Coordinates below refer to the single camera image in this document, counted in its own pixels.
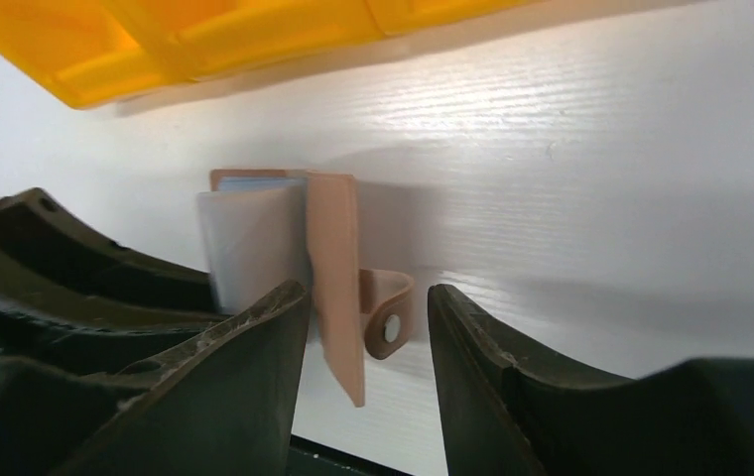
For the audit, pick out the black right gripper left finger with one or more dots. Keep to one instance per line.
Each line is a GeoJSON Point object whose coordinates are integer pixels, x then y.
{"type": "Point", "coordinates": [221, 403]}

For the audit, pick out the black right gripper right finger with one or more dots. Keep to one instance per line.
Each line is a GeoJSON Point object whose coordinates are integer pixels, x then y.
{"type": "Point", "coordinates": [510, 405]}

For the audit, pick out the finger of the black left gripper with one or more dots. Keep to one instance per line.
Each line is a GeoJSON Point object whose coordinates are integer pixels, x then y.
{"type": "Point", "coordinates": [67, 291]}

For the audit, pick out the tan leather card holder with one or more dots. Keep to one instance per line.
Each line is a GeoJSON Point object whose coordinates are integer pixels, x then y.
{"type": "Point", "coordinates": [264, 226]}

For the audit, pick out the yellow three-compartment plastic bin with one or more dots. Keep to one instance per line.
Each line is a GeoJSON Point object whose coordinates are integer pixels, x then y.
{"type": "Point", "coordinates": [86, 53]}

